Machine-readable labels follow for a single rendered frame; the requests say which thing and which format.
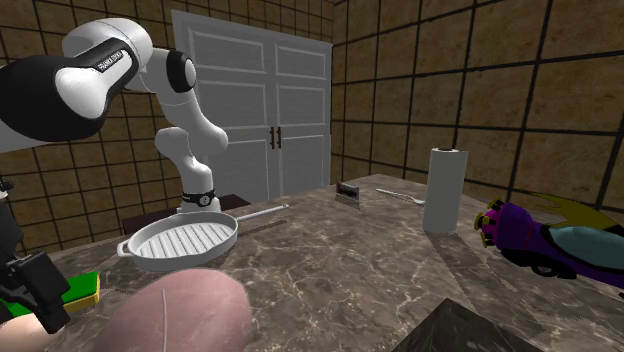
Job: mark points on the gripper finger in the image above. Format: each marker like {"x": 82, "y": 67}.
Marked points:
{"x": 46, "y": 292}

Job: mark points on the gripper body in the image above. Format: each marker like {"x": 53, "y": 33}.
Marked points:
{"x": 8, "y": 229}

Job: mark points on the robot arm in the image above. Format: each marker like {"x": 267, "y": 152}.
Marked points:
{"x": 190, "y": 122}

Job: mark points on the green and yellow sponge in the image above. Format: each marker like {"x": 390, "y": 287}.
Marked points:
{"x": 83, "y": 290}

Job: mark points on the pale pink round object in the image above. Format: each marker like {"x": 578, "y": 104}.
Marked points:
{"x": 22, "y": 339}

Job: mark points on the large pink oval ball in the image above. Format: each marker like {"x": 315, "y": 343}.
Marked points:
{"x": 185, "y": 312}

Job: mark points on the white grill pan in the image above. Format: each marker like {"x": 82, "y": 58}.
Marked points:
{"x": 185, "y": 241}

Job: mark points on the white double door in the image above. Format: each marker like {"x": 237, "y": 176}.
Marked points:
{"x": 253, "y": 117}

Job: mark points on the grey and red scraper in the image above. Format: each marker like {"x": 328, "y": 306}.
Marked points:
{"x": 347, "y": 196}

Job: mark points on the silver fork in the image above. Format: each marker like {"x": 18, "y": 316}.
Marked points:
{"x": 402, "y": 196}

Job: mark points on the white paper towel roll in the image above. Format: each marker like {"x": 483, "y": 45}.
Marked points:
{"x": 444, "y": 192}

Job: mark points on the purple and teal toy car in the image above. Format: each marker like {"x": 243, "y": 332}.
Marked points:
{"x": 580, "y": 246}

